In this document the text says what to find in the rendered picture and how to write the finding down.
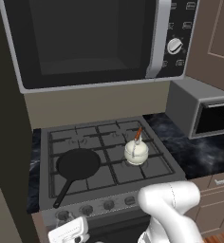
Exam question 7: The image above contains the grey toaster oven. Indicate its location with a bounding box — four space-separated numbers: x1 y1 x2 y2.
165 75 224 140

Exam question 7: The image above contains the tall dark cabinet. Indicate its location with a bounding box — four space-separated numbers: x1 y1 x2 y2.
0 0 40 243

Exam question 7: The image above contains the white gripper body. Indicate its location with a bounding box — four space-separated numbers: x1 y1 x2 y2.
47 215 90 243

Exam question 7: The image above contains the dark stove knob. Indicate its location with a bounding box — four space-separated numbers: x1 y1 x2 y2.
56 210 71 222
79 204 94 216
123 196 137 206
103 199 116 212

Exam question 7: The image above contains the beige drawer front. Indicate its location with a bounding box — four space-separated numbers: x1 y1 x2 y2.
193 171 224 195

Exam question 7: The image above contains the brown wall cabinet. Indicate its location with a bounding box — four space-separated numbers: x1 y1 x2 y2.
184 0 224 95

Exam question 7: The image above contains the white microwave knob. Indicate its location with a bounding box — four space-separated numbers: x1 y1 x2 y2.
166 37 184 55

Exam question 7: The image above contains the silver microwave handle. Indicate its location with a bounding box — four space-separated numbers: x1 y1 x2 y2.
144 0 173 80

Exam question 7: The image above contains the black microwave door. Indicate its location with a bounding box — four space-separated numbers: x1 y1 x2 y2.
0 0 159 91

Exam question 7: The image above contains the grey gas stove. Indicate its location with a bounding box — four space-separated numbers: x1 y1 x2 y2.
37 116 187 243

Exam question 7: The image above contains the black frying pan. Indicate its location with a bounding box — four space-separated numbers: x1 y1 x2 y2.
52 147 103 210

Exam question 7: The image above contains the beige cabinet door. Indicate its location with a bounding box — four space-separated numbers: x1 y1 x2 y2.
183 186 224 237

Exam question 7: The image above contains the white kettle with orange handle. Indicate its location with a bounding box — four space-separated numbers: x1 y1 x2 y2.
123 126 150 166

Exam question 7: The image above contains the black and silver microwave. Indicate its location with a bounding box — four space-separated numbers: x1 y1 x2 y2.
0 0 201 95

